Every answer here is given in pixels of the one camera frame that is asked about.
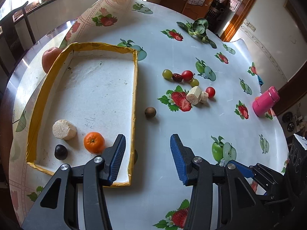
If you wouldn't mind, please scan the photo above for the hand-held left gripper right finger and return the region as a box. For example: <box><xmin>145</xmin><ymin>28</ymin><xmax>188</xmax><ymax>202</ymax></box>
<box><xmin>170</xmin><ymin>134</ymin><xmax>274</xmax><ymax>230</ymax></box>

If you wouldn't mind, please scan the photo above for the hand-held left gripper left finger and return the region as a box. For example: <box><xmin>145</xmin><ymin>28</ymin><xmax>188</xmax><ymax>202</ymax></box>
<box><xmin>21</xmin><ymin>134</ymin><xmax>126</xmax><ymax>230</ymax></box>

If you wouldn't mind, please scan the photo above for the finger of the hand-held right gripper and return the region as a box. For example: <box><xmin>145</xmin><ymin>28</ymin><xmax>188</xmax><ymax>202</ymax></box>
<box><xmin>234</xmin><ymin>160</ymin><xmax>285</xmax><ymax>196</ymax></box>

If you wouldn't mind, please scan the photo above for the brown round fruit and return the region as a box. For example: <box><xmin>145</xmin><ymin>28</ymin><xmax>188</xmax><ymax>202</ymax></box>
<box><xmin>144</xmin><ymin>107</ymin><xmax>157</xmax><ymax>120</ymax></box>

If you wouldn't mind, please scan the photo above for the angular sugarcane piece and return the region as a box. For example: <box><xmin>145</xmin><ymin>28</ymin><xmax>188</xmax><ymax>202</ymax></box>
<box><xmin>186</xmin><ymin>86</ymin><xmax>202</xmax><ymax>105</ymax></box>

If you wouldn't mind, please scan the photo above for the yellow-edged white foam box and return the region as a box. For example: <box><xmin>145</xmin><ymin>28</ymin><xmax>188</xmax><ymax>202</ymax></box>
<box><xmin>26</xmin><ymin>42</ymin><xmax>139</xmax><ymax>187</ymax></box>

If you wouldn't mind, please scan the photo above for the cherry tomato with stem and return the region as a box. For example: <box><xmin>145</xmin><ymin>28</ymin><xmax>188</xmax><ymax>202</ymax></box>
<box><xmin>182</xmin><ymin>70</ymin><xmax>195</xmax><ymax>81</ymax></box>

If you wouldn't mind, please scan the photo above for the orange mandarin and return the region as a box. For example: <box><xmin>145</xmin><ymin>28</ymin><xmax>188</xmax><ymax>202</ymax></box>
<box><xmin>84</xmin><ymin>131</ymin><xmax>105</xmax><ymax>154</ymax></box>

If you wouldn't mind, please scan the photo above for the dark purple round fruit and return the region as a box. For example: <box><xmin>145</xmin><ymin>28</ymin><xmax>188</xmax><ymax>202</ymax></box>
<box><xmin>54</xmin><ymin>144</ymin><xmax>68</xmax><ymax>160</ymax></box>

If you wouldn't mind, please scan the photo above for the round sugarcane cylinder piece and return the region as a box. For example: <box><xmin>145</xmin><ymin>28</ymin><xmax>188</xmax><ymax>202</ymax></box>
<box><xmin>52</xmin><ymin>119</ymin><xmax>78</xmax><ymax>140</ymax></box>

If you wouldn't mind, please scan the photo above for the pink bottle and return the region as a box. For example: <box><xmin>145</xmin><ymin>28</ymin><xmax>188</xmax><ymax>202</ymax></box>
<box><xmin>252</xmin><ymin>86</ymin><xmax>280</xmax><ymax>117</ymax></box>

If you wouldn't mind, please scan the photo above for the fruit-print tablecloth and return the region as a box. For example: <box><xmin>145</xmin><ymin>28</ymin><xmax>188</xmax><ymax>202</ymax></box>
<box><xmin>8</xmin><ymin>0</ymin><xmax>289</xmax><ymax>230</ymax></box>

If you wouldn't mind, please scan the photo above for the red apple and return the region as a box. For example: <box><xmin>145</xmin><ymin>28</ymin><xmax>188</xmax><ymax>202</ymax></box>
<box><xmin>42</xmin><ymin>47</ymin><xmax>63</xmax><ymax>74</ymax></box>

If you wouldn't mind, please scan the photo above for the green leafy vegetable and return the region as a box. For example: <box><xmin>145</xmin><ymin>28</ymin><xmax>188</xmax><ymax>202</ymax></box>
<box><xmin>177</xmin><ymin>18</ymin><xmax>217</xmax><ymax>49</ymax></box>

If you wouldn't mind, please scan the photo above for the dark wooden chair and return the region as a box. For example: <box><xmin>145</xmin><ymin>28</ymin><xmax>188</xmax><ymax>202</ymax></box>
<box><xmin>0</xmin><ymin>1</ymin><xmax>36</xmax><ymax>77</ymax></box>

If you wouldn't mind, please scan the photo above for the wall socket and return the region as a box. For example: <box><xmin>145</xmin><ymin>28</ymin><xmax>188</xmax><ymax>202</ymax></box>
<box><xmin>243</xmin><ymin>20</ymin><xmax>256</xmax><ymax>31</ymax></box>

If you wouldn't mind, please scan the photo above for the wooden door frame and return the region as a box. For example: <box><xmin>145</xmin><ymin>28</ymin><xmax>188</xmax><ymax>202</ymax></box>
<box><xmin>221</xmin><ymin>0</ymin><xmax>264</xmax><ymax>42</ymax></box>

